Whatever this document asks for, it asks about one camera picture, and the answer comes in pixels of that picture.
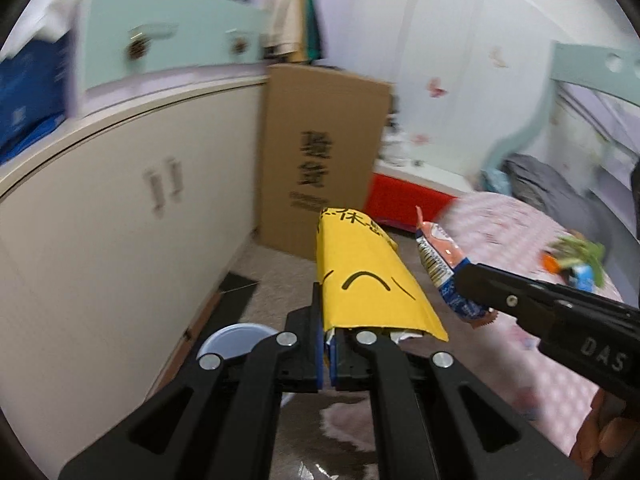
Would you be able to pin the faint pink butterfly sticker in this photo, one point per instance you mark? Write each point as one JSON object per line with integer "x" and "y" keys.
{"x": 420, "y": 139}

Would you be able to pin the grey duvet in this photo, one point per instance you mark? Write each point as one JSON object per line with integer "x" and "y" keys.
{"x": 550, "y": 185}

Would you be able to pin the pink orange snack packet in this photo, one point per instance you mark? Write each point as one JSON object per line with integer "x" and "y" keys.
{"x": 440, "y": 245}

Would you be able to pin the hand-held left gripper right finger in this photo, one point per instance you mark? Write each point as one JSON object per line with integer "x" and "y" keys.
{"x": 339, "y": 360}

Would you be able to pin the pale butterfly sticker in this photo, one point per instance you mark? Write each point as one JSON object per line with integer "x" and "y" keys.
{"x": 498, "y": 56}

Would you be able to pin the tall cardboard box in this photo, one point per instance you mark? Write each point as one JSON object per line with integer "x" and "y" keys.
{"x": 310, "y": 110}

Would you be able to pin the teal bunk bed frame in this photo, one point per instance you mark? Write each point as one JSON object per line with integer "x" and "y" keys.
{"x": 575, "y": 62}

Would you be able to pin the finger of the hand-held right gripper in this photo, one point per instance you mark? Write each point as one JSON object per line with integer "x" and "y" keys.
{"x": 500, "y": 290}

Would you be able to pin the yellow paper package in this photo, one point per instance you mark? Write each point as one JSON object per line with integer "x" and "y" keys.
{"x": 370, "y": 270}

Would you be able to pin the green hanging garment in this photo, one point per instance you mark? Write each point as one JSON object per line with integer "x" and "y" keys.
{"x": 314, "y": 25}

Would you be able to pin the blue snack packet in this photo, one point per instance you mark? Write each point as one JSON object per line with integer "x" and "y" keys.
{"x": 582, "y": 276}

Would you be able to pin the white plastic bag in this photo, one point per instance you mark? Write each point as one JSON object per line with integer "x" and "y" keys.
{"x": 397, "y": 150}

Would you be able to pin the cream hanging jacket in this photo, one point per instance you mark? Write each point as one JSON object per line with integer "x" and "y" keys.
{"x": 287, "y": 10}

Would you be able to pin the red white low platform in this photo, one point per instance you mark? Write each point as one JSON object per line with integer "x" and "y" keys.
{"x": 400, "y": 200}

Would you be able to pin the pinecone drawer charm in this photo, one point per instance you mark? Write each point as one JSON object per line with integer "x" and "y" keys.
{"x": 240, "y": 45}
{"x": 138, "y": 50}

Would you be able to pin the white round bin lid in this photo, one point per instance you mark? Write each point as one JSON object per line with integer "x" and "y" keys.
{"x": 235, "y": 337}

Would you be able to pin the cream cabinet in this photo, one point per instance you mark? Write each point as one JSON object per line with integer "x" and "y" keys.
{"x": 100, "y": 210}

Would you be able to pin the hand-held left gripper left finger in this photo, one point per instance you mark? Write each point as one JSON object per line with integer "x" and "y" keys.
{"x": 320, "y": 360}

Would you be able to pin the white wardrobe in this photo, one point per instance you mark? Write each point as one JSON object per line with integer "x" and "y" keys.
{"x": 450, "y": 20}

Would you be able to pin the blue bag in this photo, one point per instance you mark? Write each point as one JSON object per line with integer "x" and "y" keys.
{"x": 30, "y": 90}

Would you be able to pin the teal drawer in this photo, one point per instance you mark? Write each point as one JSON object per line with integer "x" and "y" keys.
{"x": 175, "y": 60}
{"x": 252, "y": 25}

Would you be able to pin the purple bed shelf unit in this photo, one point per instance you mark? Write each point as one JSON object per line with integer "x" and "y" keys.
{"x": 600, "y": 125}

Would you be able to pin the person's right hand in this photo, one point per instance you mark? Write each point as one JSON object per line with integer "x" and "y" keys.
{"x": 600, "y": 430}

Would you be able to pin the blue checked pillow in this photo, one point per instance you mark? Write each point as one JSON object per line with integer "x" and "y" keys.
{"x": 495, "y": 180}

